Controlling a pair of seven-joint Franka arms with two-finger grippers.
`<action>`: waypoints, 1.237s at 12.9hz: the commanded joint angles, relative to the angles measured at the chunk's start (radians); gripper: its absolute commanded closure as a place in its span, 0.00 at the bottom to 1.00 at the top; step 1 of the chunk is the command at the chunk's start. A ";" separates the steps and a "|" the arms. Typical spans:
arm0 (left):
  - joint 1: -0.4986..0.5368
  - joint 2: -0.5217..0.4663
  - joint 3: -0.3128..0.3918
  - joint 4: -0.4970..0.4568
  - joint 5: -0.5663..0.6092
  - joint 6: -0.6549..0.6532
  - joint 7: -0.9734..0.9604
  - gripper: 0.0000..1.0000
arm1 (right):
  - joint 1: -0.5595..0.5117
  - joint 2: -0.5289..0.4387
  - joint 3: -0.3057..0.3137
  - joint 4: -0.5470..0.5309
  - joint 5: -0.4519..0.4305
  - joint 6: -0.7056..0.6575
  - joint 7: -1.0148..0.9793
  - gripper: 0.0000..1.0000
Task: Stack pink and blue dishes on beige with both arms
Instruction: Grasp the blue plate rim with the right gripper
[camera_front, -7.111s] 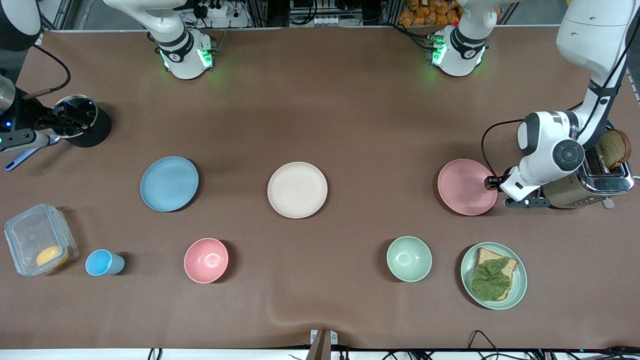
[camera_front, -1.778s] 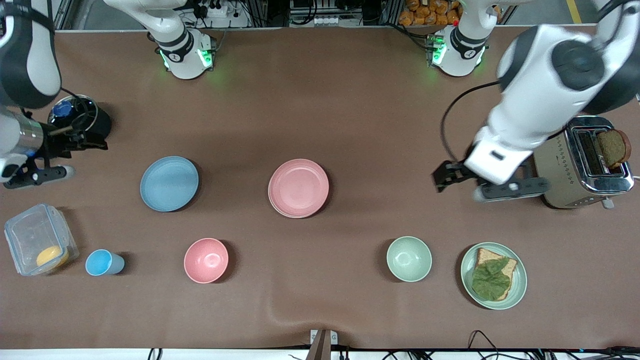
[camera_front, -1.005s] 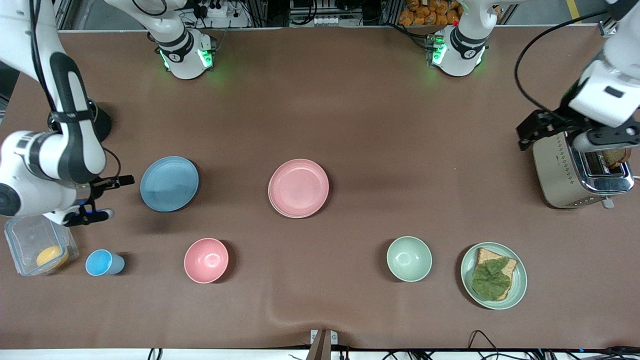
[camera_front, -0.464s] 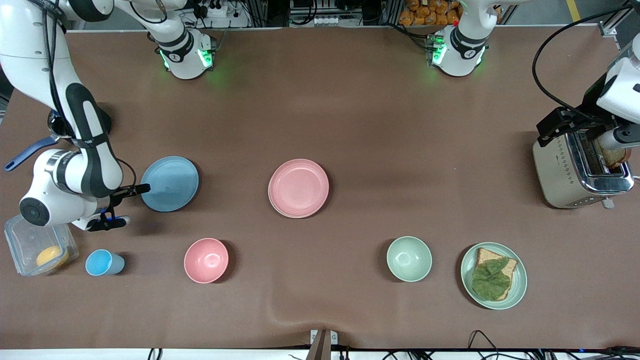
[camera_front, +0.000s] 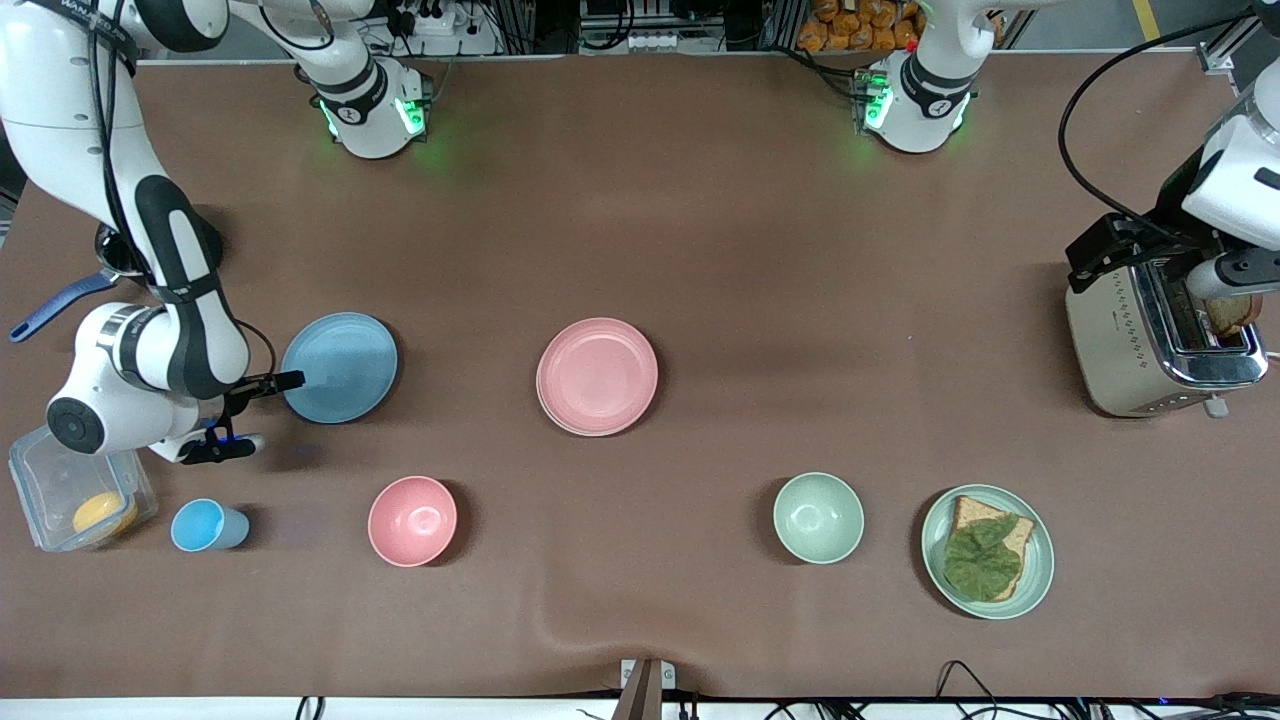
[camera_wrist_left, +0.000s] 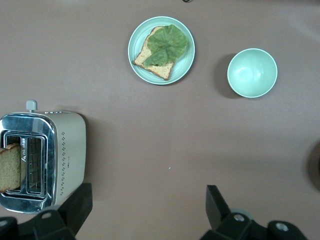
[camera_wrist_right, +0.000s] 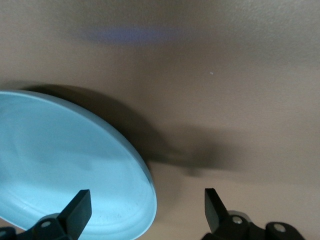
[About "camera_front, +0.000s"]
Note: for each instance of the blue cup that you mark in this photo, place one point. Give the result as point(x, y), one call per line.
point(200, 525)

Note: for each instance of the green plate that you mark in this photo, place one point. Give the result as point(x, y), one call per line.
point(1040, 560)

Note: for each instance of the pink plate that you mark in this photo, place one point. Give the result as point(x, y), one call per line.
point(597, 372)

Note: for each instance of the brown table cover mat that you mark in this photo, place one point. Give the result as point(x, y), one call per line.
point(700, 200)

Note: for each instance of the blue plate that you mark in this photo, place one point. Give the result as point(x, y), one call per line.
point(345, 368)

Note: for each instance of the aluminium frame profile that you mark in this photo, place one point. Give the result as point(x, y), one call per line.
point(1225, 55)

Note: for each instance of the clear plastic lidded container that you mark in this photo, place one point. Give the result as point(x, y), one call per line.
point(60, 500)

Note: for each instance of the white power strip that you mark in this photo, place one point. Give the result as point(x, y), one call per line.
point(435, 22)

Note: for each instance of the green bowl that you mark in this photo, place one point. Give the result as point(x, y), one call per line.
point(818, 518)

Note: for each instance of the yellow round food piece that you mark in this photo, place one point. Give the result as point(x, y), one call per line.
point(100, 512)

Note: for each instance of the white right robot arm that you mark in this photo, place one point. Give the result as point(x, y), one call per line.
point(120, 120)

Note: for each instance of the white connector block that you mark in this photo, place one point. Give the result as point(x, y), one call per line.
point(652, 41)

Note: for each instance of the beige chrome toaster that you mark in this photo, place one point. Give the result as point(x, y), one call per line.
point(1110, 340)

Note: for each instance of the beige plate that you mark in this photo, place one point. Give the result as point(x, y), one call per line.
point(570, 429)

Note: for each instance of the brown bread slice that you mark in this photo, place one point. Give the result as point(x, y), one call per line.
point(1235, 315)

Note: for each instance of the bag of orange snacks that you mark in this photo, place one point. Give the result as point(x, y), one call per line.
point(840, 30)

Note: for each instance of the toast slice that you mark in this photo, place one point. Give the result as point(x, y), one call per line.
point(970, 512)

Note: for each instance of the pink bowl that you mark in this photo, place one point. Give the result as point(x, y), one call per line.
point(412, 520)

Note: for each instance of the metal mounting bracket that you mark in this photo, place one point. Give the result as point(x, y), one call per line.
point(645, 690)

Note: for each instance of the green lettuce leaf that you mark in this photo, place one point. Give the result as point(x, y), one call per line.
point(980, 565)

